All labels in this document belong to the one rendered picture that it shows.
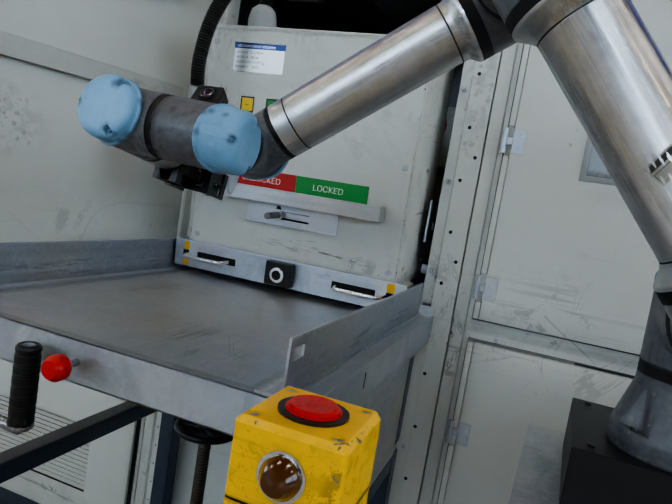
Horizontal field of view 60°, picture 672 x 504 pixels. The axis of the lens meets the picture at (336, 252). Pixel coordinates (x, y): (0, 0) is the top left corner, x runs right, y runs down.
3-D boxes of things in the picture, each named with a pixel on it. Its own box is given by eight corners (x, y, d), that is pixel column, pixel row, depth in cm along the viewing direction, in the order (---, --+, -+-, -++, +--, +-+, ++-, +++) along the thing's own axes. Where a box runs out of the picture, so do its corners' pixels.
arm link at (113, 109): (126, 145, 62) (61, 130, 64) (177, 170, 73) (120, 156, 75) (145, 75, 63) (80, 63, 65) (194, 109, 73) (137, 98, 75)
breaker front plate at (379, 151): (392, 290, 115) (432, 39, 107) (186, 245, 131) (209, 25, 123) (394, 289, 116) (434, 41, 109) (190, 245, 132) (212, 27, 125)
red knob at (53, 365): (56, 387, 67) (59, 360, 67) (35, 380, 68) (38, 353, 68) (85, 377, 71) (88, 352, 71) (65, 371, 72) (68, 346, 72)
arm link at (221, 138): (280, 121, 72) (202, 106, 75) (240, 102, 61) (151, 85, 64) (266, 184, 72) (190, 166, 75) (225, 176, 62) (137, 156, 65)
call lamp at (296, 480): (292, 521, 35) (301, 467, 35) (243, 502, 36) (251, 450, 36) (301, 510, 36) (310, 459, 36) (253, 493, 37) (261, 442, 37)
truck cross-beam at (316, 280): (402, 315, 114) (407, 285, 113) (173, 263, 132) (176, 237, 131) (408, 310, 119) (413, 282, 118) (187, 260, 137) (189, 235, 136)
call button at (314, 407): (327, 444, 38) (331, 421, 37) (272, 427, 39) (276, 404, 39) (347, 425, 41) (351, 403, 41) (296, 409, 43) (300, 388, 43)
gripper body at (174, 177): (182, 191, 91) (138, 173, 79) (197, 138, 91) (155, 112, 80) (225, 201, 89) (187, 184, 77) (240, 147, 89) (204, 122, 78)
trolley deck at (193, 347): (301, 460, 62) (310, 405, 61) (-96, 326, 82) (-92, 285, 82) (428, 342, 125) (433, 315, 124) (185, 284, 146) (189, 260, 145)
